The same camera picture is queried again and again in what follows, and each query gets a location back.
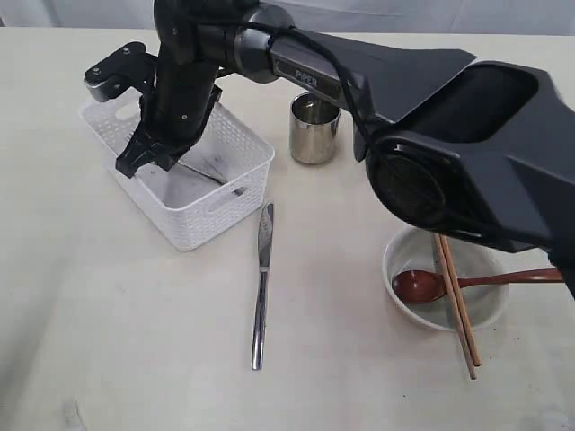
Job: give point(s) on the silver metal fork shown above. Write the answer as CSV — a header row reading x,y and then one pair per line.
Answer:
x,y
214,176

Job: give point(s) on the silver metal table knife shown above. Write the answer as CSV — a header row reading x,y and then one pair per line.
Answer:
x,y
264,243

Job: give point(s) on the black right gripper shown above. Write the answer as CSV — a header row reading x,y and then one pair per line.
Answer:
x,y
175,117

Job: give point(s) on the grey metal cup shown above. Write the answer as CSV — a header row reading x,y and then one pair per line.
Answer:
x,y
313,129

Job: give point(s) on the brown wooden spoon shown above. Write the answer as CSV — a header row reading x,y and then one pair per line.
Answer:
x,y
419,286

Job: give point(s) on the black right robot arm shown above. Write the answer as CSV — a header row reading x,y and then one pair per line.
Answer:
x,y
482,151

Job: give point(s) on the white perforated plastic basket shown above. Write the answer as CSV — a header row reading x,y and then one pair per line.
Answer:
x,y
185,207

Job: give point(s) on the brown wooden chopstick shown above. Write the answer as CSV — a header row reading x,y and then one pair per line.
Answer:
x,y
454,290
459,326

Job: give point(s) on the grey speckled ceramic bowl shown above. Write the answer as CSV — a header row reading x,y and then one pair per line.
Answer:
x,y
413,249

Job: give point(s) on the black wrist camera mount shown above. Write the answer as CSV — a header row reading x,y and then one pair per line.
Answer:
x,y
130,66

